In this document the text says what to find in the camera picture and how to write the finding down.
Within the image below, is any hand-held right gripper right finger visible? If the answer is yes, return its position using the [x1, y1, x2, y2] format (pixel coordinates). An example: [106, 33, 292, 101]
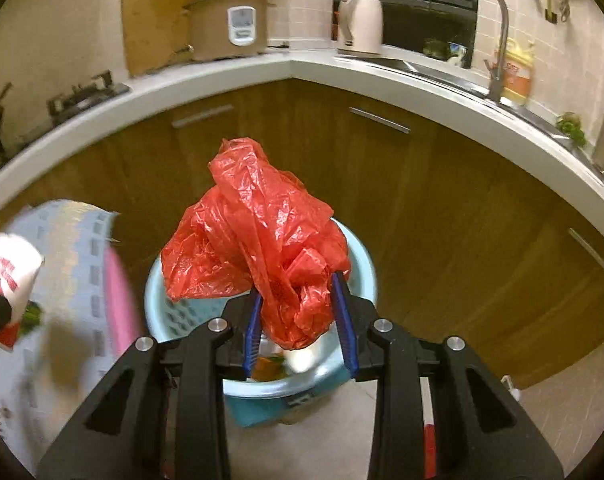
[329, 272, 565, 480]

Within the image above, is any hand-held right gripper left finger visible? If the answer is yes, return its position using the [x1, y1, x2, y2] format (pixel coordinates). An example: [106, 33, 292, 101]
[37, 292, 265, 480]

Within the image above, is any light green plastic basket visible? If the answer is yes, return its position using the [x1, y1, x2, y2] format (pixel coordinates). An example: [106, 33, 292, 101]
[144, 217, 379, 428]

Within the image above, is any white red paper cup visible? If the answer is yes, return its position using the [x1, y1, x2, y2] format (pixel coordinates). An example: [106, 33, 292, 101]
[0, 232, 45, 351]

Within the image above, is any red plastic bag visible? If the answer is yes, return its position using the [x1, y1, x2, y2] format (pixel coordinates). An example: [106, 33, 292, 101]
[161, 137, 353, 351]

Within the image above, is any patterned tablecloth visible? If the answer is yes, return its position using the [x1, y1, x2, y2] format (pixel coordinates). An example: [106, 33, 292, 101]
[0, 200, 143, 466]

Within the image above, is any wooden cabinet door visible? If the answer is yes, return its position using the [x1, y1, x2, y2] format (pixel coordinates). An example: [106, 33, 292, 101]
[0, 80, 295, 281]
[482, 157, 604, 391]
[289, 79, 487, 386]

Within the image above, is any black gas stove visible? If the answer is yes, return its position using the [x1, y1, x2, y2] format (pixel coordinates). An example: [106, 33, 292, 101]
[0, 71, 132, 176]

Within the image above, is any steel sink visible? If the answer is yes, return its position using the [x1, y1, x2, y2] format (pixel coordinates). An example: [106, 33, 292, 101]
[382, 57, 587, 153]

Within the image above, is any beige rice cooker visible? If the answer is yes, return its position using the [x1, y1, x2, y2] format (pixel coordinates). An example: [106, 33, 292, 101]
[184, 0, 275, 63]

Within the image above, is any white electric kettle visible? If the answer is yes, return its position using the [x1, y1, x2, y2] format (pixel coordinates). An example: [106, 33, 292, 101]
[336, 0, 384, 57]

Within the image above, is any green leafy vegetable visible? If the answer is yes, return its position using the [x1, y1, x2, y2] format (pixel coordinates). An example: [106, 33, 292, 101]
[556, 112, 588, 149]

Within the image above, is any yellow detergent bottle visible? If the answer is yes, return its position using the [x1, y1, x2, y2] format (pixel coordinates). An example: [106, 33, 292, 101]
[494, 37, 536, 107]

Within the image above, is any wooden cutting board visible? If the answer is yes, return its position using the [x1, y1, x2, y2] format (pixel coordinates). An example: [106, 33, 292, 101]
[121, 0, 200, 78]

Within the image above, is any metal sink faucet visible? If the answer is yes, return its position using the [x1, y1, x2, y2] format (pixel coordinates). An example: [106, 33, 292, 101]
[449, 0, 511, 103]

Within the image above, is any dark window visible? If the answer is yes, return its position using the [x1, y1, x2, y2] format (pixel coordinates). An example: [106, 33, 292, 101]
[333, 0, 478, 58]

